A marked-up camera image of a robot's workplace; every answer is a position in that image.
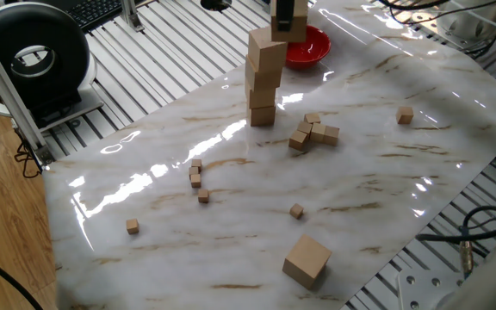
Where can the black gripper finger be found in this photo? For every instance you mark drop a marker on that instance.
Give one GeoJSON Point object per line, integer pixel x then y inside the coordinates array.
{"type": "Point", "coordinates": [285, 13]}

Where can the large wooden cube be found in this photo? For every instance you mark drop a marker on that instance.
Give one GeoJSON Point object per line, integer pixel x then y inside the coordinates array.
{"type": "Point", "coordinates": [301, 26]}
{"type": "Point", "coordinates": [262, 117]}
{"type": "Point", "coordinates": [261, 99]}
{"type": "Point", "coordinates": [265, 79]}
{"type": "Point", "coordinates": [267, 49]}
{"type": "Point", "coordinates": [306, 261]}

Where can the red bowl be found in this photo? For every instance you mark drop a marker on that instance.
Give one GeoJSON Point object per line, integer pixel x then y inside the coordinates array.
{"type": "Point", "coordinates": [312, 53]}

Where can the black round object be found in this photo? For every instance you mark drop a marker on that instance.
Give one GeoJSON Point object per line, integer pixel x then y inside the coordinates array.
{"type": "Point", "coordinates": [215, 4]}

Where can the medium wooden cube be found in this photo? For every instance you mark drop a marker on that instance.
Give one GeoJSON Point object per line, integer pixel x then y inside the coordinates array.
{"type": "Point", "coordinates": [312, 117]}
{"type": "Point", "coordinates": [304, 128]}
{"type": "Point", "coordinates": [298, 140]}
{"type": "Point", "coordinates": [318, 132]}
{"type": "Point", "coordinates": [404, 115]}
{"type": "Point", "coordinates": [330, 136]}

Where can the small wooden cube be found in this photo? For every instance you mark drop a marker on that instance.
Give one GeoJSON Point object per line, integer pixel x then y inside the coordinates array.
{"type": "Point", "coordinates": [203, 196]}
{"type": "Point", "coordinates": [132, 226]}
{"type": "Point", "coordinates": [296, 211]}
{"type": "Point", "coordinates": [195, 181]}
{"type": "Point", "coordinates": [193, 171]}
{"type": "Point", "coordinates": [196, 163]}

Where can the black keyboard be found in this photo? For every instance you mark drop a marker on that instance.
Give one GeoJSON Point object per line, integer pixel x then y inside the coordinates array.
{"type": "Point", "coordinates": [95, 10]}

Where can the marble pattern board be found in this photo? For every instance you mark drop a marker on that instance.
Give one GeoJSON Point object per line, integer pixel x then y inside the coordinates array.
{"type": "Point", "coordinates": [274, 241]}

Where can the aluminium frame profile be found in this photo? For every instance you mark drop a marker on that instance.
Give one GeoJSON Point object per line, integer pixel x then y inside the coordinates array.
{"type": "Point", "coordinates": [131, 17]}
{"type": "Point", "coordinates": [7, 92]}

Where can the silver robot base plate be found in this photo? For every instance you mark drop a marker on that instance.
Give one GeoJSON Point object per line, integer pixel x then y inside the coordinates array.
{"type": "Point", "coordinates": [422, 288]}

